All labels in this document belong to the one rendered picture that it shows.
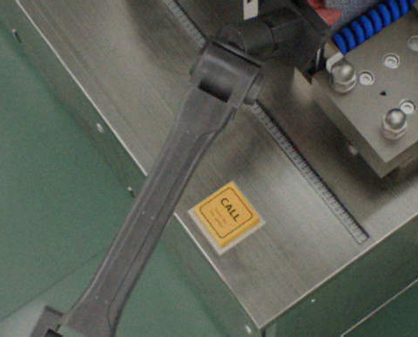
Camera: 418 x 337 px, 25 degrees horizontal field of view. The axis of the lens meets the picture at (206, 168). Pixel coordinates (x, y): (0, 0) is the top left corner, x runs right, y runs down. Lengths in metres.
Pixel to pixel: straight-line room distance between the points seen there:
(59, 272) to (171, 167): 1.29
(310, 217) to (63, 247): 1.08
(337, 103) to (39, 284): 1.21
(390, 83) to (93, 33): 0.49
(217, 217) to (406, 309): 1.01
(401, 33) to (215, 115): 0.37
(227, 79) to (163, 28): 0.42
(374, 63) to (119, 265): 0.49
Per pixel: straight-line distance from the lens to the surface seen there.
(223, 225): 1.35
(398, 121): 1.26
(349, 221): 1.38
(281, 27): 1.20
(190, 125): 1.08
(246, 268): 1.36
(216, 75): 1.10
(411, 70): 1.34
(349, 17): 1.35
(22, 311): 2.33
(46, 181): 2.41
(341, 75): 1.28
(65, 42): 1.52
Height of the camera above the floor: 2.21
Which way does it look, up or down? 69 degrees down
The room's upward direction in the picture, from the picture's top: 9 degrees counter-clockwise
